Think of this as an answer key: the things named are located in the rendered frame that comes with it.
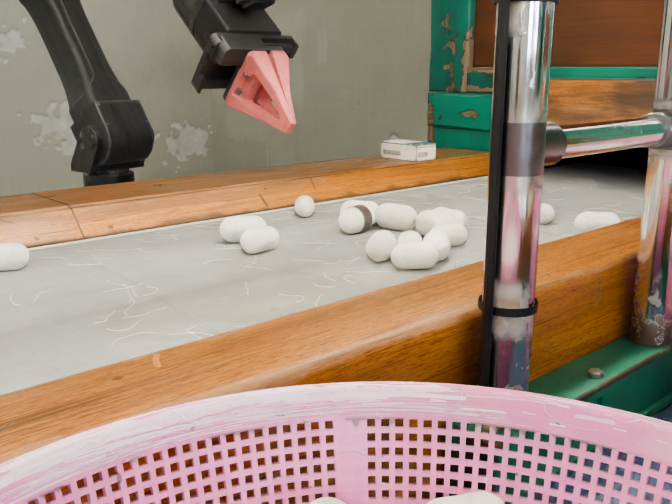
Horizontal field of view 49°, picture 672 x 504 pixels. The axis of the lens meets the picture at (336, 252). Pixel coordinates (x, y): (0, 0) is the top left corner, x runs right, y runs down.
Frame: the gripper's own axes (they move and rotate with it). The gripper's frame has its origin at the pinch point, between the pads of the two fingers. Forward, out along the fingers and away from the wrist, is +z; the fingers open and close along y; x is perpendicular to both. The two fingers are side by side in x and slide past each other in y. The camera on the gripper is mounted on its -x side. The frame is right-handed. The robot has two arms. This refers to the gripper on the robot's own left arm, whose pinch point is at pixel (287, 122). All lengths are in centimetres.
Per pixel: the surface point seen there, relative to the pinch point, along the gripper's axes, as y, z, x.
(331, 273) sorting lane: -13.8, 21.4, -7.6
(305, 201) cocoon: -3.1, 9.0, 1.0
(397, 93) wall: 117, -69, 61
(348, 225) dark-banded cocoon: -5.2, 15.3, -3.6
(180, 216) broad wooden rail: -12.6, 5.2, 5.4
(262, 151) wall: 118, -104, 121
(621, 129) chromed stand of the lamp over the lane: -10.9, 28.0, -27.0
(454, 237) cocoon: -2.4, 21.8, -9.2
